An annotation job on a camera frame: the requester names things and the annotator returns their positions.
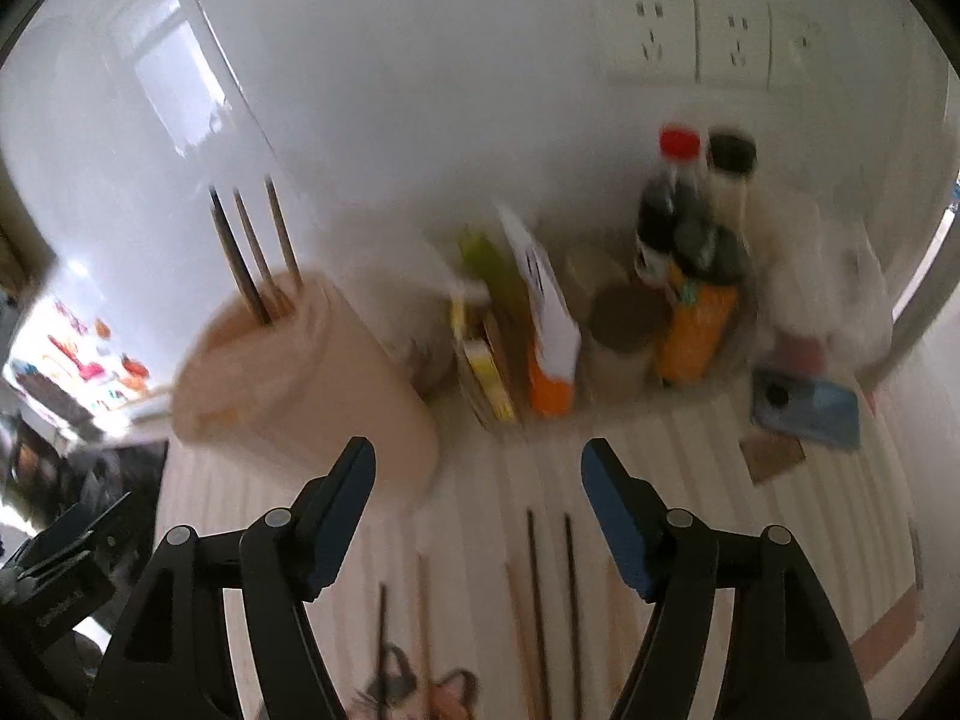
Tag dark brown chopstick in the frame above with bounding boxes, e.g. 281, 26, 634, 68
374, 582, 389, 717

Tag thin black chopstick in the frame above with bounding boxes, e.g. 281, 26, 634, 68
563, 512, 584, 720

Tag brown card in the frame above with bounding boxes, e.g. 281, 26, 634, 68
740, 433, 805, 486

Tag cat shaped mat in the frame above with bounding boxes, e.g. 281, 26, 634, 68
347, 644, 480, 720

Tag cream cylindrical utensil holder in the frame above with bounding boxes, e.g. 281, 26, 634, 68
172, 271, 439, 517

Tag orange label jar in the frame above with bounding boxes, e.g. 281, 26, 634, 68
654, 216, 750, 387

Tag white plastic bag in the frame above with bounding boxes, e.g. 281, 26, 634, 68
750, 190, 893, 377

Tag brown lid jar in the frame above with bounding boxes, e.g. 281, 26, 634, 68
584, 281, 670, 401

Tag yellow seasoning box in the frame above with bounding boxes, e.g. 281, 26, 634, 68
449, 298, 519, 426

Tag red cap sauce bottle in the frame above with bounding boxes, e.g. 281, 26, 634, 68
635, 124, 703, 289

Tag green snack packet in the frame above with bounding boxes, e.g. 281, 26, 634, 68
457, 229, 530, 328

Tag black cap sauce bottle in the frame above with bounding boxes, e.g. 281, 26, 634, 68
706, 128, 757, 236

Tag colourful wall stickers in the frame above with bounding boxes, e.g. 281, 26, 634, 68
3, 296, 156, 422

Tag white wall socket panel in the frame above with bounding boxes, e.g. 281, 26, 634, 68
592, 0, 823, 89

